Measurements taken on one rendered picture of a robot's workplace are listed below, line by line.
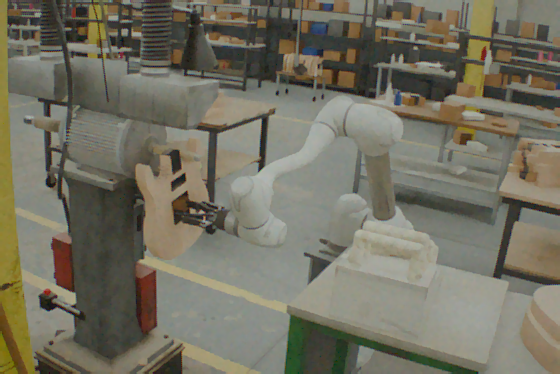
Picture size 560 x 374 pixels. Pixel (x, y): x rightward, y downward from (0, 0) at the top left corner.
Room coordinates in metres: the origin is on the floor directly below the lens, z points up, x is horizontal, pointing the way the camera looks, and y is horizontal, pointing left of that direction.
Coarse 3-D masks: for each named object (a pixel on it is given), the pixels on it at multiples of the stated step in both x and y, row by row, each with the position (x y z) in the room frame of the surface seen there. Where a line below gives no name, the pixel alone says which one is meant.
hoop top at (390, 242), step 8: (360, 232) 1.45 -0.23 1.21; (368, 232) 1.45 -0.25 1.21; (360, 240) 1.44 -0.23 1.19; (368, 240) 1.43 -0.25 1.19; (376, 240) 1.43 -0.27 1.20; (384, 240) 1.42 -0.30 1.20; (392, 240) 1.41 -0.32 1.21; (400, 240) 1.41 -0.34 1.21; (392, 248) 1.41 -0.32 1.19; (400, 248) 1.40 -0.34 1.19; (408, 248) 1.39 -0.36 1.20; (416, 248) 1.38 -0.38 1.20
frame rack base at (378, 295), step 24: (384, 264) 1.48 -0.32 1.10; (408, 264) 1.49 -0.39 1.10; (336, 288) 1.45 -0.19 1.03; (360, 288) 1.43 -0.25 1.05; (384, 288) 1.40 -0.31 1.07; (408, 288) 1.37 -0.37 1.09; (432, 288) 1.46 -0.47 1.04; (336, 312) 1.45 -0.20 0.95; (360, 312) 1.42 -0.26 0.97; (384, 312) 1.39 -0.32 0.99; (408, 312) 1.37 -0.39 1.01; (408, 336) 1.36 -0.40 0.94
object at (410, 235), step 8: (368, 224) 1.52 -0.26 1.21; (376, 224) 1.52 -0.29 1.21; (376, 232) 1.51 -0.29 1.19; (384, 232) 1.50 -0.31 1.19; (392, 232) 1.49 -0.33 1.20; (400, 232) 1.49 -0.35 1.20; (408, 232) 1.48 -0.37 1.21; (416, 232) 1.48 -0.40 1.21; (408, 240) 1.48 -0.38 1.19; (416, 240) 1.46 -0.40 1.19; (424, 240) 1.46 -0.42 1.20
